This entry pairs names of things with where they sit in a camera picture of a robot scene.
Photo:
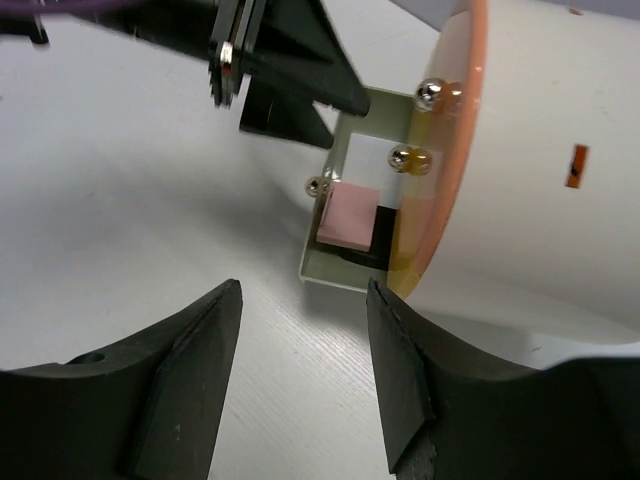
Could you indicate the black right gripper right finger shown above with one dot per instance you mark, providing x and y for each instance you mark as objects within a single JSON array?
[{"x": 450, "y": 410}]

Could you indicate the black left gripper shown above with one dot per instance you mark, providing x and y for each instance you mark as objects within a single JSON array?
[{"x": 213, "y": 31}]

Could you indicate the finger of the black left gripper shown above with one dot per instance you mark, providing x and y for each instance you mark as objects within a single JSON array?
[{"x": 298, "y": 51}]

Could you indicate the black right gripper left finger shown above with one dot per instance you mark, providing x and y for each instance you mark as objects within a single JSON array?
[{"x": 145, "y": 407}]

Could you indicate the green bottom drawer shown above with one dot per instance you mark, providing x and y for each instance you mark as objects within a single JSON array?
[{"x": 388, "y": 118}]

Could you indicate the pink square makeup sponge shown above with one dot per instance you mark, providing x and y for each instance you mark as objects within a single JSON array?
[{"x": 348, "y": 216}]

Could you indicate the orange top drawer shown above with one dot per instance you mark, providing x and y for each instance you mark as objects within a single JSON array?
[{"x": 453, "y": 87}]

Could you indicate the black square compact case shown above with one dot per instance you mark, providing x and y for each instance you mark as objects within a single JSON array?
[{"x": 378, "y": 255}]

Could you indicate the round cream drawer organizer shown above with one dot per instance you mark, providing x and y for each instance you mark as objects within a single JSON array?
[{"x": 543, "y": 236}]

